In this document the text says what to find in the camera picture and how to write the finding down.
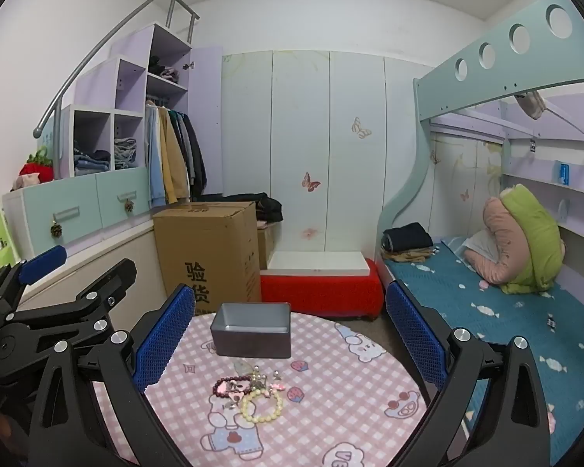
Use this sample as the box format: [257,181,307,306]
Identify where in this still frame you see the light blue hanging shirt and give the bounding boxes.
[145,104,169,207]

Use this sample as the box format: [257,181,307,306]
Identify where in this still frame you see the grey metal handrail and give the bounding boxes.
[33,0,200,138]

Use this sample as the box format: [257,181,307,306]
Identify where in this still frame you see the grey metal tin box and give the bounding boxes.
[209,302,293,361]

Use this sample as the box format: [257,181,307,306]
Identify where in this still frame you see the green quilt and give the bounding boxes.
[497,184,566,295]

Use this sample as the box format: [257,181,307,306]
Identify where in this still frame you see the pink plush toy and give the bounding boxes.
[12,172,42,191]

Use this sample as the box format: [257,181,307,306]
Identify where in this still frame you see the red upholstered bench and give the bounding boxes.
[260,258,385,322]

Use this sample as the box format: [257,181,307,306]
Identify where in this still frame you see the pink quilt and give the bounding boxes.
[474,196,521,285]

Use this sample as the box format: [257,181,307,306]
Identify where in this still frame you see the teal bunk bed frame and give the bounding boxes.
[375,0,584,467]

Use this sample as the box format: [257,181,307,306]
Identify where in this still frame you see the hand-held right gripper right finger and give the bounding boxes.
[385,279,552,467]

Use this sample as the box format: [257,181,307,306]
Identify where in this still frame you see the cream bead bracelet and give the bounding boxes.
[241,389,284,424]

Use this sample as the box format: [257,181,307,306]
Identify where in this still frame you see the red strawberry plush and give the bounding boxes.
[19,147,54,183]

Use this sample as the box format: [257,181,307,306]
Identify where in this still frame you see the folded light jeans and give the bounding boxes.
[113,137,138,170]

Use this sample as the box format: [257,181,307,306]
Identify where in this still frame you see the dark red bead bracelet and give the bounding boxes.
[212,376,254,398]

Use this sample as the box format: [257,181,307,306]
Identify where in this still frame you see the white board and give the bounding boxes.
[267,251,371,276]

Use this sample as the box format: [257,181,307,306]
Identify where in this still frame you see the folded dark clothes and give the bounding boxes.
[382,223,435,252]

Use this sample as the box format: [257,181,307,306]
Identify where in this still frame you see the white pillow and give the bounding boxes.
[462,231,501,266]

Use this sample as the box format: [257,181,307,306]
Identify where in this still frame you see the pile of black clothes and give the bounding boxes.
[195,192,284,227]

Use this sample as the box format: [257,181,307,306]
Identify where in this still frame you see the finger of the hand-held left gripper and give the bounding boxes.
[0,246,68,327]
[0,259,138,381]

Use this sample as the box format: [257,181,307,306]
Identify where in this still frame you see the white panel wardrobe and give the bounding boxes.
[221,50,434,254]

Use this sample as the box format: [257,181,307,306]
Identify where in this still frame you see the purple stair shelf cabinet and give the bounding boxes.
[2,22,223,258]

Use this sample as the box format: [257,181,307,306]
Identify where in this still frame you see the tan hanging jacket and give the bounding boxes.
[158,107,190,204]

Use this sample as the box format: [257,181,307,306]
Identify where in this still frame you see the small cardboard box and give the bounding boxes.
[257,224,276,270]

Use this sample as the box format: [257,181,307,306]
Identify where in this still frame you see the large cardboard box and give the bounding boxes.
[152,201,262,317]

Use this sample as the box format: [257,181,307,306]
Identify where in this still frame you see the blue printed bed sheet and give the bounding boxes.
[384,236,584,467]

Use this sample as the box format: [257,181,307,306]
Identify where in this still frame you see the dark hanging jackets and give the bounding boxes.
[169,111,208,200]

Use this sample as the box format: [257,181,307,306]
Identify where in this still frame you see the cream low cabinet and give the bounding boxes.
[14,226,169,322]

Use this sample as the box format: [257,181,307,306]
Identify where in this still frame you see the bundled clothes in cubby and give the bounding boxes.
[148,56,181,83]

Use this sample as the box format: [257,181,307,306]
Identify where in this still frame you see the folded dark jeans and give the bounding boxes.
[73,140,112,176]

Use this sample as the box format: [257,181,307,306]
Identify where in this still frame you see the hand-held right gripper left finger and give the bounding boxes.
[26,282,196,467]

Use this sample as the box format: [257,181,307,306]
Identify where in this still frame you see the grey pink hanging cloth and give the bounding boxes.
[515,90,548,120]

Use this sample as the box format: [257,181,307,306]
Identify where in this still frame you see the folded tan clothes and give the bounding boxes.
[382,247,441,263]

